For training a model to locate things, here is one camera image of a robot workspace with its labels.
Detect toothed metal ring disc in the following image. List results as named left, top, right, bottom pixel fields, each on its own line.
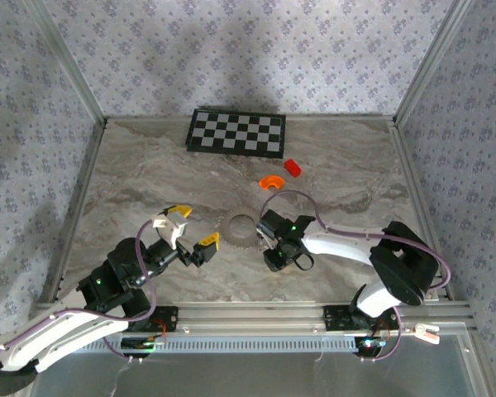
left=216, top=208, right=260, bottom=252

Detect small circuit board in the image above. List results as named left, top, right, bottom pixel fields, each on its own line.
left=355, top=337, right=385, bottom=356
left=122, top=337, right=166, bottom=352

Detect black white checkerboard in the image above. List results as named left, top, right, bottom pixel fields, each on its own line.
left=184, top=108, right=287, bottom=159

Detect grey metal sheet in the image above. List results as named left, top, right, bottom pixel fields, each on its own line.
left=24, top=349, right=480, bottom=397

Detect white orange tag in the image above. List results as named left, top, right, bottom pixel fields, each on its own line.
left=413, top=324, right=441, bottom=345

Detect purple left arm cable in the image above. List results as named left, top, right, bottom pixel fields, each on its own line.
left=0, top=218, right=169, bottom=365

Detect orange half ring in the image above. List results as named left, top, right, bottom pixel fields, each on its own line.
left=258, top=175, right=287, bottom=192

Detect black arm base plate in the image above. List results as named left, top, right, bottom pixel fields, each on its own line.
left=119, top=304, right=179, bottom=332
left=322, top=304, right=359, bottom=332

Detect aluminium side rail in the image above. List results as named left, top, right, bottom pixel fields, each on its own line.
left=388, top=117, right=458, bottom=303
left=39, top=117, right=110, bottom=305

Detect aluminium frame rail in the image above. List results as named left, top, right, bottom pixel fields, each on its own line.
left=28, top=301, right=476, bottom=336

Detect grey slotted cable duct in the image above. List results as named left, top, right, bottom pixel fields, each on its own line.
left=86, top=333, right=359, bottom=355

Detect aluminium frame post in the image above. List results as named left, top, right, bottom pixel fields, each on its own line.
left=24, top=0, right=108, bottom=125
left=392, top=0, right=476, bottom=125

